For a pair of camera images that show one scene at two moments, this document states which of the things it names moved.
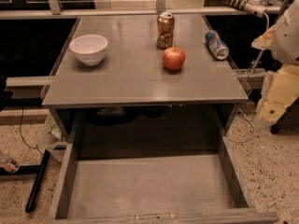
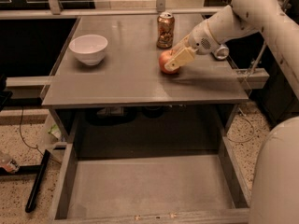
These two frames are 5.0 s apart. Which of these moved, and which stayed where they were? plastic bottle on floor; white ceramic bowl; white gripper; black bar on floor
Moved: white gripper
Stayed: white ceramic bowl; plastic bottle on floor; black bar on floor
